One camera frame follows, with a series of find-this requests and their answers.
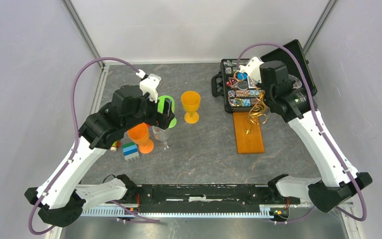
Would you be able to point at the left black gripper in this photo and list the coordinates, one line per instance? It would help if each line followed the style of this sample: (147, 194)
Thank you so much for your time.
(162, 120)

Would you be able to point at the clear wine glass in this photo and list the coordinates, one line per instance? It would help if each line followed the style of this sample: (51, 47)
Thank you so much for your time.
(161, 135)
(297, 83)

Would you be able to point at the orange wine glass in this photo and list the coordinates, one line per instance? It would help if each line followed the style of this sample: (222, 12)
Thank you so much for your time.
(141, 137)

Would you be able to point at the yellow wine glass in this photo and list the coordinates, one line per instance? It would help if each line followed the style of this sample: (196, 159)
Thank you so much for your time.
(191, 102)

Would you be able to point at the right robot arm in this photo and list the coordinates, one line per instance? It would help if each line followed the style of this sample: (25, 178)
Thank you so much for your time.
(338, 177)

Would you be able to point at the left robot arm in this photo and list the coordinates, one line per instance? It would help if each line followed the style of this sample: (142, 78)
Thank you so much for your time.
(59, 201)

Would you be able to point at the orange wooden rack base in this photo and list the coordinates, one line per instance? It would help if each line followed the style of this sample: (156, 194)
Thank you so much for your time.
(247, 134)

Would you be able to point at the green blue toy block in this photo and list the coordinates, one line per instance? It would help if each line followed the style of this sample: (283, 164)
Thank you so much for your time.
(130, 151)

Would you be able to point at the red toy car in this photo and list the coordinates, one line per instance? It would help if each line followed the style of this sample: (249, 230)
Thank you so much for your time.
(114, 147)

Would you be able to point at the black poker chip case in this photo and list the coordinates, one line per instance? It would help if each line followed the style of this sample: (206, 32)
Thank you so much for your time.
(241, 94)

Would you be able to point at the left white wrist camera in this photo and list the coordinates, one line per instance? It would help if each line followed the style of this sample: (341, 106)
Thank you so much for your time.
(149, 85)

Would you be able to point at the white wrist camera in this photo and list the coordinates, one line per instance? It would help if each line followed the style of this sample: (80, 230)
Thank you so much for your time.
(252, 69)
(149, 85)

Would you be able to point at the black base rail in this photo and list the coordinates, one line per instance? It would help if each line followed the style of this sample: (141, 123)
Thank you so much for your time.
(204, 198)

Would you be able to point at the gold wire glass rack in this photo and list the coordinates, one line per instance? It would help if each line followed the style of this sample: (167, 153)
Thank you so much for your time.
(257, 113)

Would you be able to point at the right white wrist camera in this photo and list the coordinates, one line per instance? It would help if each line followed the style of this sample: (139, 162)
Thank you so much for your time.
(252, 69)

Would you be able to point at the white cable duct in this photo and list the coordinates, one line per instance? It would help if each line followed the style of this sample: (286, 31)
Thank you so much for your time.
(116, 211)

